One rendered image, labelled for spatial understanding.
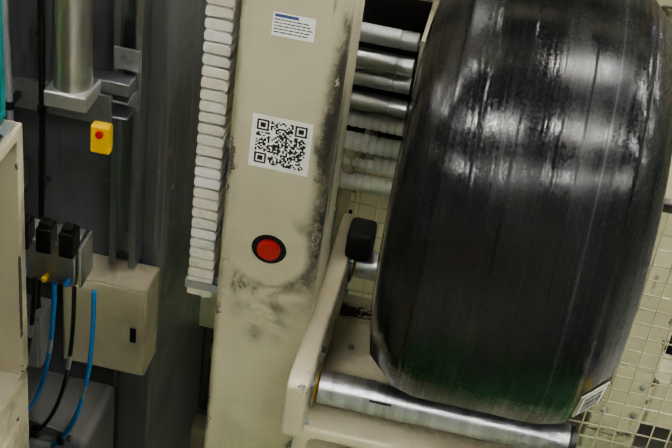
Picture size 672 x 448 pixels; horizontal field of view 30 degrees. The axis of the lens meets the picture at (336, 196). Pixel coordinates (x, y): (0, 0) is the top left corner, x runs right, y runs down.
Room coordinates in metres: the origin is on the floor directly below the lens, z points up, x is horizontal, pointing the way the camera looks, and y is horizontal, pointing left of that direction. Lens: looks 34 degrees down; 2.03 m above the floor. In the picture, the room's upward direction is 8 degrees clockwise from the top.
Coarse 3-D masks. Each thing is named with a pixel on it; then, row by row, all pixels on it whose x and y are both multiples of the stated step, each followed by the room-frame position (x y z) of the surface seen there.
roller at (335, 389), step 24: (336, 384) 1.21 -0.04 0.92; (360, 384) 1.21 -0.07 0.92; (384, 384) 1.22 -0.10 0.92; (360, 408) 1.20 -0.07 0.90; (384, 408) 1.19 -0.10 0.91; (408, 408) 1.19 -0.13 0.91; (432, 408) 1.19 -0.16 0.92; (456, 408) 1.20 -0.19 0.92; (456, 432) 1.18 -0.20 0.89; (480, 432) 1.18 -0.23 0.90; (504, 432) 1.18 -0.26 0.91; (528, 432) 1.18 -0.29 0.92; (552, 432) 1.18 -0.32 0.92; (576, 432) 1.19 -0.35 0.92
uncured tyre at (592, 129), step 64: (448, 0) 1.34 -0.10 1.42; (512, 0) 1.30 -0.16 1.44; (576, 0) 1.32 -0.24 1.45; (640, 0) 1.35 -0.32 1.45; (448, 64) 1.22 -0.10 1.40; (512, 64) 1.21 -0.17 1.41; (576, 64) 1.22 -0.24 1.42; (640, 64) 1.23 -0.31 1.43; (448, 128) 1.15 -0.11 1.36; (512, 128) 1.15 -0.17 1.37; (576, 128) 1.15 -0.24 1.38; (640, 128) 1.16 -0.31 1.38; (448, 192) 1.11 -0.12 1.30; (512, 192) 1.11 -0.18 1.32; (576, 192) 1.11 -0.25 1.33; (640, 192) 1.12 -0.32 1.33; (384, 256) 1.12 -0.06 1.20; (448, 256) 1.08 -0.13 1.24; (512, 256) 1.08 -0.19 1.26; (576, 256) 1.08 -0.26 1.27; (640, 256) 1.10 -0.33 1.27; (384, 320) 1.11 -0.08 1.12; (448, 320) 1.07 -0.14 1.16; (512, 320) 1.06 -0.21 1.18; (576, 320) 1.06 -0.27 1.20; (448, 384) 1.09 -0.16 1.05; (512, 384) 1.07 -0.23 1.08; (576, 384) 1.07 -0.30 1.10
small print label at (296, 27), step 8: (280, 16) 1.29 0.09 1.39; (288, 16) 1.29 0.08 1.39; (296, 16) 1.29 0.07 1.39; (272, 24) 1.29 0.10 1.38; (280, 24) 1.29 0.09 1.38; (288, 24) 1.29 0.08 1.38; (296, 24) 1.29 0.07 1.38; (304, 24) 1.29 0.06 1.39; (312, 24) 1.29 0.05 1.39; (272, 32) 1.29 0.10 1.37; (280, 32) 1.29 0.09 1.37; (288, 32) 1.29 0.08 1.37; (296, 32) 1.29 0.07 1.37; (304, 32) 1.29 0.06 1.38; (312, 32) 1.29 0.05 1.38; (304, 40) 1.29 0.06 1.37; (312, 40) 1.29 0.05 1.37
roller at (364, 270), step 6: (372, 252) 1.50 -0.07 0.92; (378, 252) 1.51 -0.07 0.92; (372, 258) 1.49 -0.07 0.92; (354, 264) 1.50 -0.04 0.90; (360, 264) 1.48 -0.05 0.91; (366, 264) 1.48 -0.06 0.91; (372, 264) 1.48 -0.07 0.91; (360, 270) 1.48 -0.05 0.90; (366, 270) 1.48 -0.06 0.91; (372, 270) 1.48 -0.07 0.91; (354, 276) 1.49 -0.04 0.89; (360, 276) 1.48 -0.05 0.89; (366, 276) 1.48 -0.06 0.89; (372, 276) 1.48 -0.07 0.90
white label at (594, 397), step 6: (606, 384) 1.09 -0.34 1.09; (594, 390) 1.08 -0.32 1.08; (600, 390) 1.09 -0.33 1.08; (606, 390) 1.10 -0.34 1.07; (582, 396) 1.08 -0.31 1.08; (588, 396) 1.08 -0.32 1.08; (594, 396) 1.09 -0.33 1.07; (600, 396) 1.10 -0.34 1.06; (582, 402) 1.08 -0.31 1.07; (588, 402) 1.09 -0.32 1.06; (594, 402) 1.11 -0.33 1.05; (576, 408) 1.09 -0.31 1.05; (582, 408) 1.10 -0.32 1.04; (588, 408) 1.11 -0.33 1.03; (576, 414) 1.10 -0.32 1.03
